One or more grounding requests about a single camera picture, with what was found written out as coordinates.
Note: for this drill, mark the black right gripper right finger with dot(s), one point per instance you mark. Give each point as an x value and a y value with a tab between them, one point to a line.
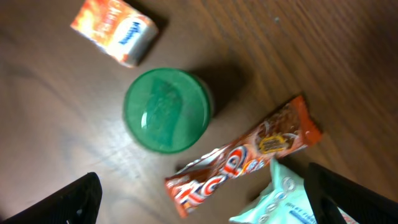
329	192

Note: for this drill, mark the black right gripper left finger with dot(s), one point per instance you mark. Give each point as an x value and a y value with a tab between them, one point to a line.
78	202

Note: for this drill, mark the mint green wipes packet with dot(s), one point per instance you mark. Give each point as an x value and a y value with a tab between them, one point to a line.
283	201

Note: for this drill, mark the red chocolate bar wrapper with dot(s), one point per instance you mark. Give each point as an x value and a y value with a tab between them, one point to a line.
288	129

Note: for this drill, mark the green lid jar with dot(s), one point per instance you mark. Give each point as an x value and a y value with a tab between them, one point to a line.
167	110

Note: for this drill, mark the orange small box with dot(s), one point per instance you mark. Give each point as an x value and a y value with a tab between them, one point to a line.
116	28

